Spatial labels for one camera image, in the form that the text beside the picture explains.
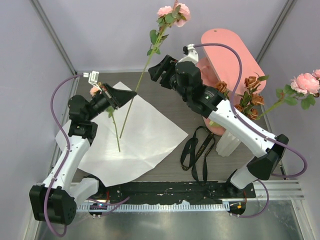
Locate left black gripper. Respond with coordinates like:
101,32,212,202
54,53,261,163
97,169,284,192
86,82,137,121

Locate black ribbon strap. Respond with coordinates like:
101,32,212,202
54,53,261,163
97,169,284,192
180,126,216,185

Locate brown rose flower stem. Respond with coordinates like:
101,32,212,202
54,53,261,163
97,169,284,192
214,72,270,121

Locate pink rose flower stem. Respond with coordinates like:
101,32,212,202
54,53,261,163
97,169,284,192
257,69,320,120

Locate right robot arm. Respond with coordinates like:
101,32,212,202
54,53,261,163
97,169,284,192
148,55,289,198

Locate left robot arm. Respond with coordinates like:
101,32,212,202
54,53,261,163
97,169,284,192
29,83,137,226

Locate pink rose bouquet flowers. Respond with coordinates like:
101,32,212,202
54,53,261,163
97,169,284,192
89,86,121,153

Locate white ribbed vase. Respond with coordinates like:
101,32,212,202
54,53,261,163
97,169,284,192
216,130,241,157

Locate pink three-tier shelf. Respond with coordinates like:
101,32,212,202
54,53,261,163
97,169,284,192
196,28,267,136

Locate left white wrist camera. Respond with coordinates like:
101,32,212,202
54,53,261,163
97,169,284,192
82,70,100,89

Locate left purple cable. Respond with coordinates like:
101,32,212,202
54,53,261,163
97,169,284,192
43,73,131,238

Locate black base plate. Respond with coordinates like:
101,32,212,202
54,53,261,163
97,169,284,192
100,181,256,205

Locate white slotted cable duct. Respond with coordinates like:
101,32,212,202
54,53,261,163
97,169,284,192
76,201,230,213

